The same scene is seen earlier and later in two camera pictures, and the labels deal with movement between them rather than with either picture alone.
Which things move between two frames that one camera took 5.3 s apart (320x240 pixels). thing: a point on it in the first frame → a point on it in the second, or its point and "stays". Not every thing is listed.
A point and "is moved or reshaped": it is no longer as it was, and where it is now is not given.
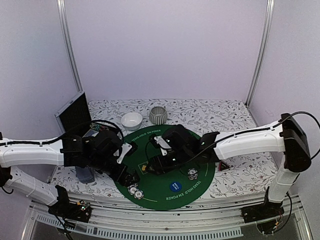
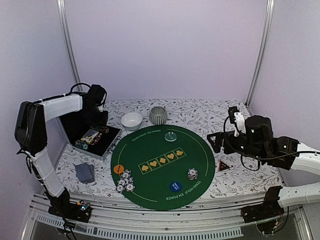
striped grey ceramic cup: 158,115 stays
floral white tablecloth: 256,173 stays
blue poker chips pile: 133,190 is moved or reshaped
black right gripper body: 159,163 → 249,150
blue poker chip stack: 192,174 stays
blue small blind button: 176,186 stays
